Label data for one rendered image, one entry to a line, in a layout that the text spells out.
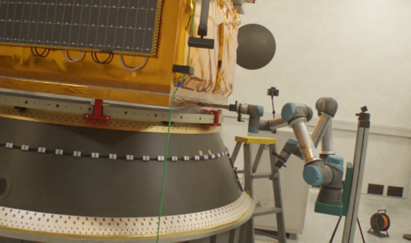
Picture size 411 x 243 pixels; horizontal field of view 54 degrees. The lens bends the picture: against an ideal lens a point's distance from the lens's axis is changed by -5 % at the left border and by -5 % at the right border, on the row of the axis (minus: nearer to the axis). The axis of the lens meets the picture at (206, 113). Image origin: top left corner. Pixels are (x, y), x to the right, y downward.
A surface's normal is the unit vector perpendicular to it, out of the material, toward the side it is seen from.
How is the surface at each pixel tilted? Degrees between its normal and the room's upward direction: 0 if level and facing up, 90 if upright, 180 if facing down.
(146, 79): 94
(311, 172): 96
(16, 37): 90
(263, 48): 90
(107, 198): 62
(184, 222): 43
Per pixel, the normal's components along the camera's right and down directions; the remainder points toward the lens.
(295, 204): -0.14, 0.01
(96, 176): 0.33, -0.41
